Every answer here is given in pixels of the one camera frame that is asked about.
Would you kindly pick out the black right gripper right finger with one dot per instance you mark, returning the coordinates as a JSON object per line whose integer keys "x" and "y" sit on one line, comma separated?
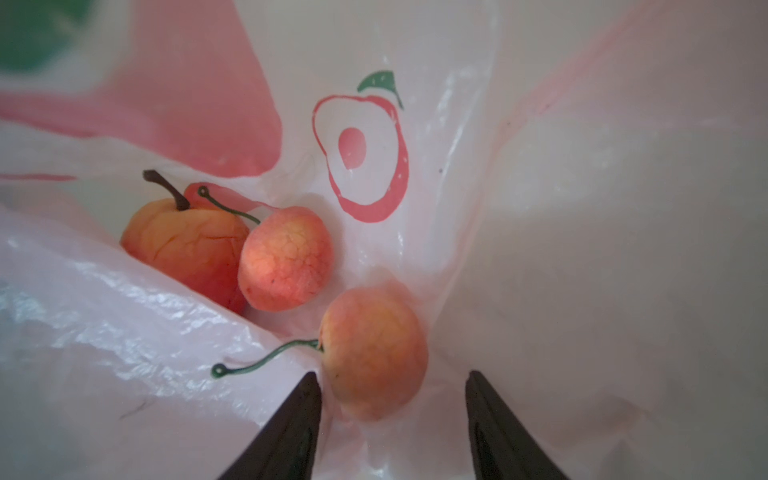
{"x": 501, "y": 447}

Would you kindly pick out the small fake apple brown stem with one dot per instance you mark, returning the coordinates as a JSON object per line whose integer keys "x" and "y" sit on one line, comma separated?
{"x": 199, "y": 246}

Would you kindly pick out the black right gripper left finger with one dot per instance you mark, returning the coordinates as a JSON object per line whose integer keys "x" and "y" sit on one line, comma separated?
{"x": 286, "y": 445}

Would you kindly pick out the pink plastic bag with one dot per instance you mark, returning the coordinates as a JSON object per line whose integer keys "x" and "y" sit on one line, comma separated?
{"x": 573, "y": 193}

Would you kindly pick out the small red fake peach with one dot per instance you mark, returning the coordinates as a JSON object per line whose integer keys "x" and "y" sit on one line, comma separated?
{"x": 286, "y": 260}

